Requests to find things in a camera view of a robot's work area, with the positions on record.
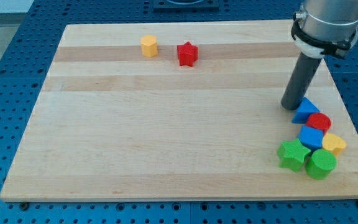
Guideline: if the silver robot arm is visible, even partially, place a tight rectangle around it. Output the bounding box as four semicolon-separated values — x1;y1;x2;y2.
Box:
291;0;358;59

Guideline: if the red star block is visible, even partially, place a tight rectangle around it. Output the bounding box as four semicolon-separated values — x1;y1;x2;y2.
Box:
177;42;198;67

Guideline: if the green star block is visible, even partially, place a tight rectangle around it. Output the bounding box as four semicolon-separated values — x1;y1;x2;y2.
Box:
277;138;311;172

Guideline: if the blue cube block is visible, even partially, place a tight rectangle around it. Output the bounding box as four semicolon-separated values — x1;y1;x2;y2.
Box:
297;126;323;151

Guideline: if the wooden board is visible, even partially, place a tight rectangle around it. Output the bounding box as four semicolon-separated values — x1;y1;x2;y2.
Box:
0;20;358;202

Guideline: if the yellow hexagon block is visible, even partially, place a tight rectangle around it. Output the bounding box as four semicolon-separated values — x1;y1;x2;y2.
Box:
140;35;158;57

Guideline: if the blue triangle block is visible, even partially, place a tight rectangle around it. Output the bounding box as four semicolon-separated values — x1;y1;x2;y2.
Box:
292;97;320;124

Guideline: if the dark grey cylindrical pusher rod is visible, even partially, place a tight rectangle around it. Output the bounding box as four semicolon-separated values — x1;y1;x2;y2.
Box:
281;52;322;110

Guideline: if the red cylinder block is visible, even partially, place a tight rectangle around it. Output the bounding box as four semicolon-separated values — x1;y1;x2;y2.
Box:
305;113;332;134

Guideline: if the green cylinder block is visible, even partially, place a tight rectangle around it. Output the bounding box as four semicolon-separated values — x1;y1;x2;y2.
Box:
305;149;337;180

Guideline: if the yellow heart block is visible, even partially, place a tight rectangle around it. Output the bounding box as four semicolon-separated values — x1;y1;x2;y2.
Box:
322;133;347;157

